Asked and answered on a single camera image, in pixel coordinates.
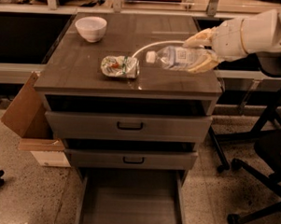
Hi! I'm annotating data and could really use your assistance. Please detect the bottom grey drawer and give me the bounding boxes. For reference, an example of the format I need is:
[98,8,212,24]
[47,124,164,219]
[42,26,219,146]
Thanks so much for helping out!
[75,168,185,224]

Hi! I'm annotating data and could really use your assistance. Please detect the black side table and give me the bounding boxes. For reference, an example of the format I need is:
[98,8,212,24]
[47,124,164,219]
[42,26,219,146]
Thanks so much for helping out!
[206,50,281,176]

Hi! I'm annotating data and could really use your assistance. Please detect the black office chair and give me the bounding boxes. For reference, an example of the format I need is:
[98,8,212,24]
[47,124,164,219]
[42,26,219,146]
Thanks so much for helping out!
[225,125,281,224]

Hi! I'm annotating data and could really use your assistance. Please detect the white ceramic bowl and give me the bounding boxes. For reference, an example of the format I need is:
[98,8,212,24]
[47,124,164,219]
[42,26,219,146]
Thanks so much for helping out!
[75,16,107,43]

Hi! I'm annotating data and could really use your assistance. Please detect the clear plastic water bottle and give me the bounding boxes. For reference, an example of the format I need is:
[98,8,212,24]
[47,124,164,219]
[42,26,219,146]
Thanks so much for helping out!
[146,46,203,71]

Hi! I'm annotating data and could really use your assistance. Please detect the middle grey drawer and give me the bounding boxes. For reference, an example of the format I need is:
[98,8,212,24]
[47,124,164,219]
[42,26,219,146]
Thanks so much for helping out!
[64,149,198,171]

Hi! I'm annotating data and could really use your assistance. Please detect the grey drawer cabinet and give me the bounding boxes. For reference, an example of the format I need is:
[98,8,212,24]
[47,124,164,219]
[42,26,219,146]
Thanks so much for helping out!
[26,8,227,224]

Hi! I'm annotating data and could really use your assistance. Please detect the crushed white soda can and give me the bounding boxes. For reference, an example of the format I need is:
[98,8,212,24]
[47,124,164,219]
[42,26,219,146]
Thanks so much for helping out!
[101,55,140,79]

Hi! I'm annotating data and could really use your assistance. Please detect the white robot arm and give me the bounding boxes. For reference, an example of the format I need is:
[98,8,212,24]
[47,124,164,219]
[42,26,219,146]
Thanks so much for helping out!
[184,7,281,74]

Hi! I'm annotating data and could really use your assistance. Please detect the grey drawer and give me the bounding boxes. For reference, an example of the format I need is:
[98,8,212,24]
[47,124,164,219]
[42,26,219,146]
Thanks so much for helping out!
[45,112,212,143]
[64,149,198,171]
[75,168,185,224]

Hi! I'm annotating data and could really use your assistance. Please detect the top grey drawer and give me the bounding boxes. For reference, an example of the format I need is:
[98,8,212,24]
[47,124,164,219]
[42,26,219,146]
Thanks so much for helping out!
[45,112,212,143]

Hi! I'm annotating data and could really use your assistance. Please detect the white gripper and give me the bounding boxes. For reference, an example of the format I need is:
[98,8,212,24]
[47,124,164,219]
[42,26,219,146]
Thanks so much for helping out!
[183,18,247,74]

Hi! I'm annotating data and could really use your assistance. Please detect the brown cardboard box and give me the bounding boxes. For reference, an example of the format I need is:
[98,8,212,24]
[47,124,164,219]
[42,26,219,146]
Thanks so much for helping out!
[1,73,70,168]

